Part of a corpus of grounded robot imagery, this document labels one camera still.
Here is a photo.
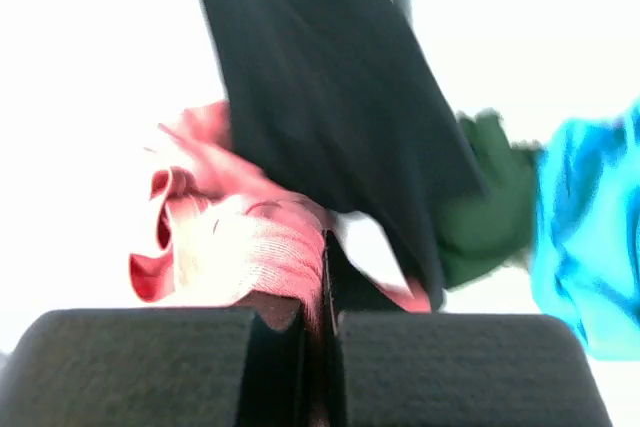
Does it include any black t shirt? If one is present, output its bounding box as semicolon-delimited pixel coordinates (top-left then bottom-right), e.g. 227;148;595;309
202;0;484;308

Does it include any green and white t shirt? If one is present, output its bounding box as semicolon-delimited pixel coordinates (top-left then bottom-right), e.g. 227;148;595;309
435;111;540;289

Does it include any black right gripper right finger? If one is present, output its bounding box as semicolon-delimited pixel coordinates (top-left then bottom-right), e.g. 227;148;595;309
322;229;614;427

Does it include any salmon pink t shirt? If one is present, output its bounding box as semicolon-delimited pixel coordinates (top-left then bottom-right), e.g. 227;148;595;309
128;99;434;343

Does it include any teal t shirt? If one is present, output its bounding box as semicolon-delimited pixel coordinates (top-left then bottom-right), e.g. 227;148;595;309
530;105;639;361

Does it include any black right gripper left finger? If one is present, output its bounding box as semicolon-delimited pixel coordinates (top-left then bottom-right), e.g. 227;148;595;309
0;291;307;427

